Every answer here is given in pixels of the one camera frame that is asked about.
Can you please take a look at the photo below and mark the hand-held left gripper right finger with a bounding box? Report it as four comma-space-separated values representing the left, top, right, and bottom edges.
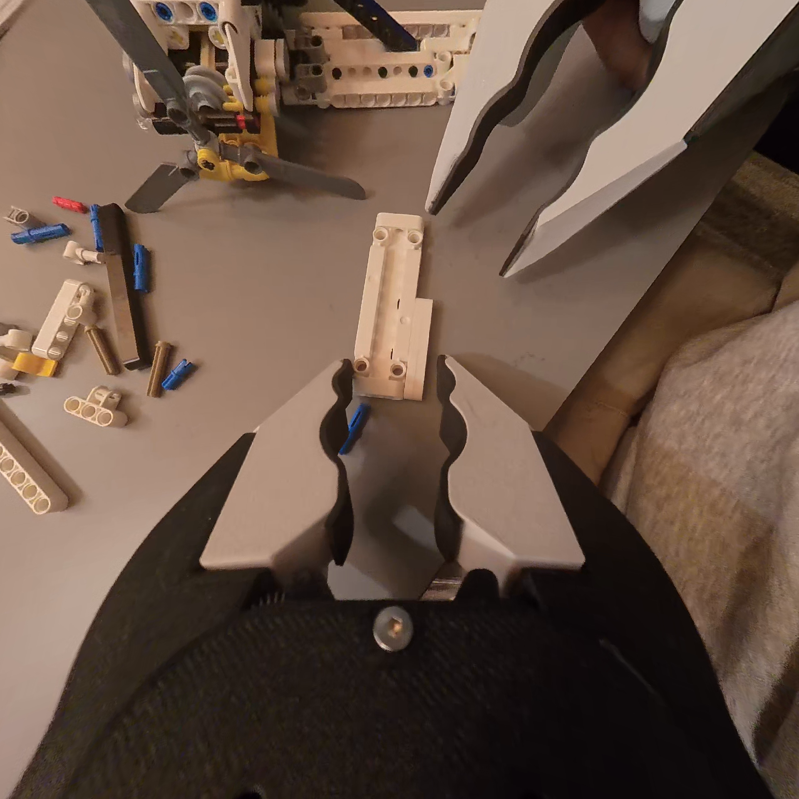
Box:
434, 355, 586, 572

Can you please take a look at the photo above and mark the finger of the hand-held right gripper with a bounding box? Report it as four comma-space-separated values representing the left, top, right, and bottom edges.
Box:
424, 0, 605, 216
499, 0, 799, 278

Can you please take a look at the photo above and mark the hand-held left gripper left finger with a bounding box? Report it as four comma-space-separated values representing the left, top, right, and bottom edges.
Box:
199, 359, 357, 572

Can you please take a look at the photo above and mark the short white lego beam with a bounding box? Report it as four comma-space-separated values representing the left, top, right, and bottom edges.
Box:
402, 298, 434, 400

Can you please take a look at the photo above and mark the white lego panel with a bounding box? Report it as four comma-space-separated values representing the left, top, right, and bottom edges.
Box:
352, 212, 428, 398

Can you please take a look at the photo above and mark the tan lego axle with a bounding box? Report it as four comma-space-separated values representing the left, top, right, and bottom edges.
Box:
84, 325, 122, 377
146, 340, 172, 398

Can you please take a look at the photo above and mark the white T-shaped lego piece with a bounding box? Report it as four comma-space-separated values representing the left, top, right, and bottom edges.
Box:
64, 386, 129, 428

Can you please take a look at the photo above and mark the lego helicopter model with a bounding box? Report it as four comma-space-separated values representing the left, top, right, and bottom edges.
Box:
84, 0, 481, 216

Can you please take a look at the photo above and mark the long white lego beam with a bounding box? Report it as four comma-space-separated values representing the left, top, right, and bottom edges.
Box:
0, 399, 69, 514

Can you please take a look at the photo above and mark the black lego beam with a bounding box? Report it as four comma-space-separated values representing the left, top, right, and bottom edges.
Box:
99, 203, 151, 370

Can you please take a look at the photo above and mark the medium white lego beam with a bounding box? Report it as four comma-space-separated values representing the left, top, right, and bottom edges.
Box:
31, 279, 94, 360

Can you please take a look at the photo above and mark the long blue lego axle pin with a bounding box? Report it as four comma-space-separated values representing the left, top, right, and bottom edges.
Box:
11, 223, 69, 246

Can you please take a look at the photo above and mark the person's right hand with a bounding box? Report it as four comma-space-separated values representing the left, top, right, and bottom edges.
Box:
587, 0, 654, 96

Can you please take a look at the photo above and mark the brown woven chair seat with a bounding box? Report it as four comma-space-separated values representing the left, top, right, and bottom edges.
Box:
687, 150, 799, 313

